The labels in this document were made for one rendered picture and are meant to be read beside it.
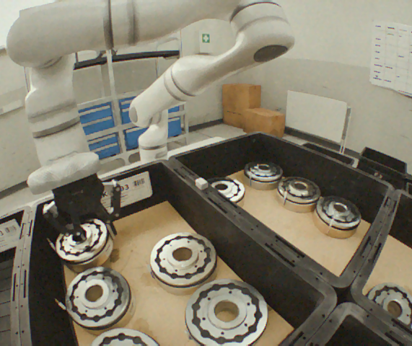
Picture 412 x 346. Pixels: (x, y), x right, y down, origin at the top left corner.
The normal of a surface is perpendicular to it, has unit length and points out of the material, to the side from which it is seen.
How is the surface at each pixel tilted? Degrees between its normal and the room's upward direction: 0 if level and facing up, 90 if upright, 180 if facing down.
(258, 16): 71
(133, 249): 0
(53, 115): 90
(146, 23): 113
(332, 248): 0
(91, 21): 94
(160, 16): 102
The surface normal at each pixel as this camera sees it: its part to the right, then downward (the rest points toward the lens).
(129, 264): -0.04, -0.87
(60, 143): 0.69, 0.18
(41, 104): 0.42, 0.42
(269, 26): -0.17, 0.22
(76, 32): 0.59, 0.51
